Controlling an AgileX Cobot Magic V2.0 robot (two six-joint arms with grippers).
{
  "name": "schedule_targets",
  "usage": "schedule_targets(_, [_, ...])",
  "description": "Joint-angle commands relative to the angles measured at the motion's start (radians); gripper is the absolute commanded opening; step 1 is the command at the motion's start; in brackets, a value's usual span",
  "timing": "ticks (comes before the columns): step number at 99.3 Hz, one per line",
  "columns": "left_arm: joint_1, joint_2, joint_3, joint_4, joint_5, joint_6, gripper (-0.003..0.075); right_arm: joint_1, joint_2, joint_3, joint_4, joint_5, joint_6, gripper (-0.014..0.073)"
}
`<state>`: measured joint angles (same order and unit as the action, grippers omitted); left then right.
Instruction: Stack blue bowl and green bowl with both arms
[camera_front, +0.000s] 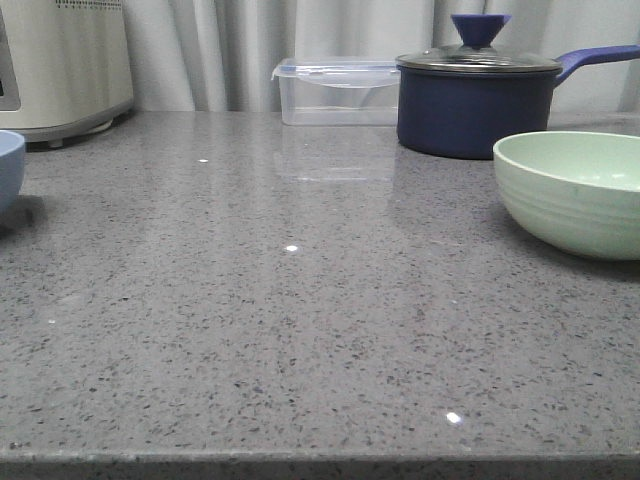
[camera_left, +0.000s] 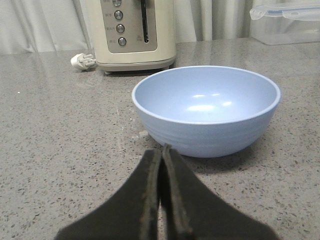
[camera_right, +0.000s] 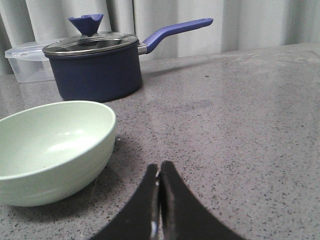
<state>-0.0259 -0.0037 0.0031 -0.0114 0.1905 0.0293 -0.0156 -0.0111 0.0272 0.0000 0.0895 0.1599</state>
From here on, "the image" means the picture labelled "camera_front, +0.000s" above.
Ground light blue bowl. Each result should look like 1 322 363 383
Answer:
0 130 26 212

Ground white curtain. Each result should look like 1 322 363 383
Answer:
123 1 639 112

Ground clear plastic food container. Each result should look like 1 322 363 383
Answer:
272 57 400 126

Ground white kitchen appliance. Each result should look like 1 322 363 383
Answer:
1 1 134 146

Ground dark blue saucepan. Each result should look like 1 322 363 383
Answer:
397 45 639 159

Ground glass lid blue knob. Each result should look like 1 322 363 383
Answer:
396 14 561 74

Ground light green bowl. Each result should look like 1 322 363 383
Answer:
493 131 639 261

